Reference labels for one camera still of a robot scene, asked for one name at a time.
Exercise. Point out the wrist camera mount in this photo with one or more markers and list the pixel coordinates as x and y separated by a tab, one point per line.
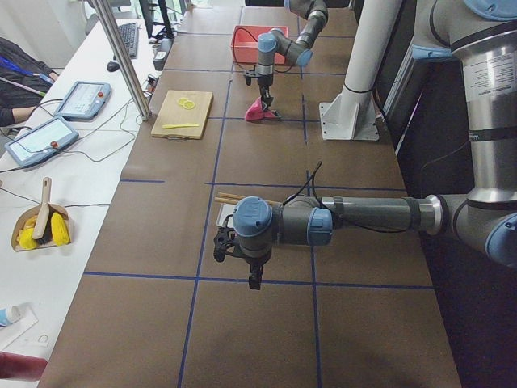
252	75
225	243

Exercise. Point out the aluminium frame post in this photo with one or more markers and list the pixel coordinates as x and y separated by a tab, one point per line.
110	27

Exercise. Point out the white rack tray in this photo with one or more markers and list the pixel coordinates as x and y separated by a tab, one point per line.
225	210

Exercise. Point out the wooden dustpan with brush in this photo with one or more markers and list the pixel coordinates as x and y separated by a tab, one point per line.
45	225

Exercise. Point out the bamboo cutting board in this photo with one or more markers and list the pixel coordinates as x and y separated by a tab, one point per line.
172	113

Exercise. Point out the yellow plastic knife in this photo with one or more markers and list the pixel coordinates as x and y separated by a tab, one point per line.
179	126

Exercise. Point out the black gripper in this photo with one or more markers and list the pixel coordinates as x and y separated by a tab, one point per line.
254	262
264	82

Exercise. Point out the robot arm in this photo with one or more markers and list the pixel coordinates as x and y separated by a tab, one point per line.
298	52
314	126

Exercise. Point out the black keyboard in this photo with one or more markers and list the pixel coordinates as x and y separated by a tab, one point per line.
129	34

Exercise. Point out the red fire extinguisher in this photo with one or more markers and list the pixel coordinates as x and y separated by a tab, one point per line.
22	368

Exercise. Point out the pink cleaning cloth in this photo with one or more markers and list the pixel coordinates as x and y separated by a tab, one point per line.
254	113

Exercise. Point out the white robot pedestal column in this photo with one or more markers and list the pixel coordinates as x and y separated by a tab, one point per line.
351	115

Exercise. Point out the seated person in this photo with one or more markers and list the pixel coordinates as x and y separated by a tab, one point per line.
24	83

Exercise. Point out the white tube bottle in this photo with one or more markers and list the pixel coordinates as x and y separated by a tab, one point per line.
10	315

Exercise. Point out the black computer mouse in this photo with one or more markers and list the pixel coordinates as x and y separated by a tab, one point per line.
112	66

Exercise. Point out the black power box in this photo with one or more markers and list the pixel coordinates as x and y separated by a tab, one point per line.
161	52

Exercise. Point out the teach pendant tablet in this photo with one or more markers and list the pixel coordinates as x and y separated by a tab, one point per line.
84	101
42	142

